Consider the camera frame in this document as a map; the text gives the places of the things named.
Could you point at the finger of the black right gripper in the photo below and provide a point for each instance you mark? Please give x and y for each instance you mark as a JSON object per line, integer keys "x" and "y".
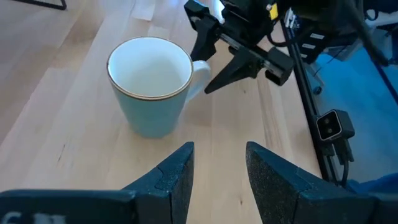
{"x": 239, "y": 65}
{"x": 206, "y": 40}

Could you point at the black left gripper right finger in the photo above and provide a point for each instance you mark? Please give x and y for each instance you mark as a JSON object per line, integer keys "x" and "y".
{"x": 295, "y": 199}

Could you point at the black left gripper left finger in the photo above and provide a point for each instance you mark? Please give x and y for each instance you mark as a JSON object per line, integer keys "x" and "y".
{"x": 149, "y": 202}

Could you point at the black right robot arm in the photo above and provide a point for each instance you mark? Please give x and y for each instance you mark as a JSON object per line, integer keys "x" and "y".
{"x": 317, "y": 15}

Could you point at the wooden shelf black legs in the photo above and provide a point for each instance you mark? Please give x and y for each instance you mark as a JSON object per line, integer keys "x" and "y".
{"x": 63, "y": 7}

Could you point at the black aluminium rig frame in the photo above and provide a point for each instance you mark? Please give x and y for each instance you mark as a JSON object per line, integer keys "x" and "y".
{"x": 306, "y": 93}

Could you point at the black table-level camera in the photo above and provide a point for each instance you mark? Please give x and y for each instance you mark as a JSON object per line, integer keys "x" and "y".
{"x": 329, "y": 126}

